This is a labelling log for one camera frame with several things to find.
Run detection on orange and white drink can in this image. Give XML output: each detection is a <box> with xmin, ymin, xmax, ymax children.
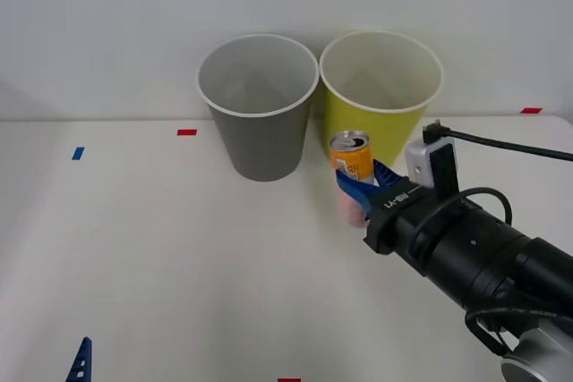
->
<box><xmin>329</xmin><ymin>130</ymin><xmax>375</xmax><ymax>227</ymax></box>

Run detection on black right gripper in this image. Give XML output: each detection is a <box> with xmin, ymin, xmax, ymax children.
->
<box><xmin>335</xmin><ymin>159</ymin><xmax>449</xmax><ymax>262</ymax></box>

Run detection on yellow-green plastic bin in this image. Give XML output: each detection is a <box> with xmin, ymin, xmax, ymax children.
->
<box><xmin>318</xmin><ymin>30</ymin><xmax>444</xmax><ymax>169</ymax></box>

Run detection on grey plastic bin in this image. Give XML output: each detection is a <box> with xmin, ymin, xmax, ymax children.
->
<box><xmin>196</xmin><ymin>32</ymin><xmax>321</xmax><ymax>183</ymax></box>

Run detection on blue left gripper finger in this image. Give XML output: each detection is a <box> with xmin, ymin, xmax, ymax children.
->
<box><xmin>65</xmin><ymin>335</ymin><xmax>94</xmax><ymax>382</ymax></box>

